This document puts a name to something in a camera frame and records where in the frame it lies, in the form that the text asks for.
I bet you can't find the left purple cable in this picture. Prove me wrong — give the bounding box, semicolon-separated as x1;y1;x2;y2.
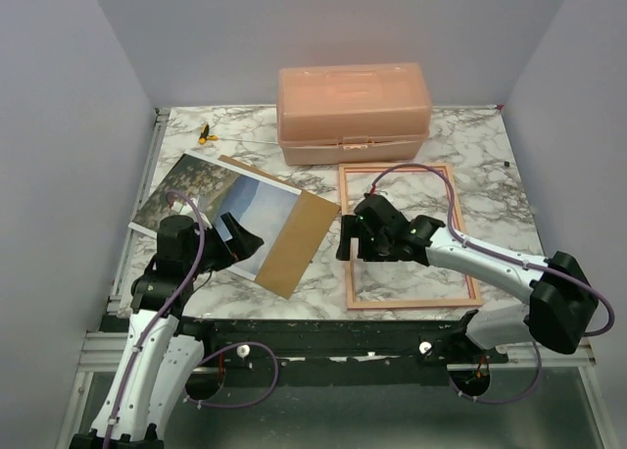
101;189;280;449

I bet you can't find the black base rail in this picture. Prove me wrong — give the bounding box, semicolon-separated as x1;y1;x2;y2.
181;318;508;387

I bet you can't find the pink wooden picture frame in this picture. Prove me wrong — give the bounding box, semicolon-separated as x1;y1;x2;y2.
339;163;484;311

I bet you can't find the brown cardboard backing board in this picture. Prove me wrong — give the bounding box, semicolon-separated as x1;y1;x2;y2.
219;155;339;298

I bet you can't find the yellow black screwdriver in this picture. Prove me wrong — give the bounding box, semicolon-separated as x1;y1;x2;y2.
197;123;282;147

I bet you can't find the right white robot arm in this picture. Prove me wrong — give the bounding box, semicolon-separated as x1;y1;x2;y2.
336;194;599;363

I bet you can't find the pink translucent plastic toolbox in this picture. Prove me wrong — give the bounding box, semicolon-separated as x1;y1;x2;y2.
276;63;433;166

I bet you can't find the landscape photo print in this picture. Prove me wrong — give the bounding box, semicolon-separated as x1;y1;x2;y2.
129;151;301;280

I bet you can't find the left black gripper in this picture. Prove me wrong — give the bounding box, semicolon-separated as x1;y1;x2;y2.
186;212;264;276

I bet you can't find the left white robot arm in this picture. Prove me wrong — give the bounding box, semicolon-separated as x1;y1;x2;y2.
70;213;264;448

